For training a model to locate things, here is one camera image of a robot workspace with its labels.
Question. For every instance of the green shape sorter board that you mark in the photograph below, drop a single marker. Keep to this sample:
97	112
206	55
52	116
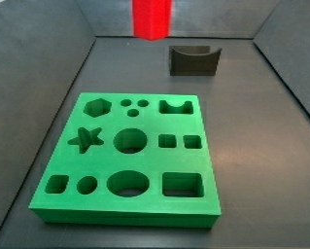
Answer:
131	164

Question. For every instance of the dark curved cradle block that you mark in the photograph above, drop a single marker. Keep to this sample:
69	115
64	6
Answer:
192	60

